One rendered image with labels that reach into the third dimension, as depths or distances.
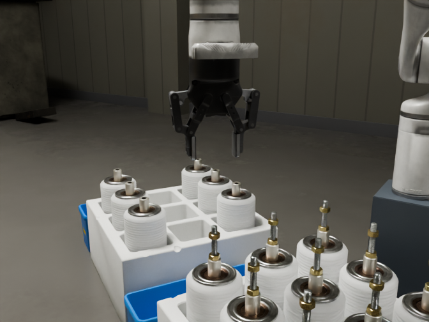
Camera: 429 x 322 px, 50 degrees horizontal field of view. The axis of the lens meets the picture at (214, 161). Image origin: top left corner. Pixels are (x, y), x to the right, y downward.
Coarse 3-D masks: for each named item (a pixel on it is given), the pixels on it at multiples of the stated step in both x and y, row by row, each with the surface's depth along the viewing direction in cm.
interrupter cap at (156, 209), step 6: (138, 204) 108; (150, 204) 108; (156, 204) 107; (132, 210) 104; (138, 210) 105; (150, 210) 105; (156, 210) 104; (138, 216) 102; (144, 216) 102; (150, 216) 102
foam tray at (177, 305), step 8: (176, 296) 85; (184, 296) 84; (160, 304) 82; (168, 304) 82; (176, 304) 82; (184, 304) 83; (160, 312) 82; (168, 312) 80; (176, 312) 80; (184, 312) 84; (160, 320) 82; (168, 320) 79; (176, 320) 78; (184, 320) 78
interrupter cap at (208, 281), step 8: (200, 264) 81; (224, 264) 81; (192, 272) 78; (200, 272) 78; (224, 272) 79; (232, 272) 78; (200, 280) 76; (208, 280) 76; (216, 280) 76; (224, 280) 76; (232, 280) 76
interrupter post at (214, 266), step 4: (208, 260) 77; (220, 260) 77; (208, 264) 77; (212, 264) 77; (216, 264) 77; (220, 264) 77; (208, 268) 77; (212, 268) 77; (216, 268) 77; (220, 268) 77; (208, 272) 78; (212, 272) 77; (216, 272) 77; (220, 272) 78; (212, 276) 77; (216, 276) 77
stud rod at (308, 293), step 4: (304, 292) 56; (308, 292) 55; (304, 296) 56; (308, 296) 55; (304, 300) 56; (308, 300) 55; (304, 312) 56; (308, 312) 56; (304, 316) 56; (308, 316) 56; (304, 320) 56; (308, 320) 56
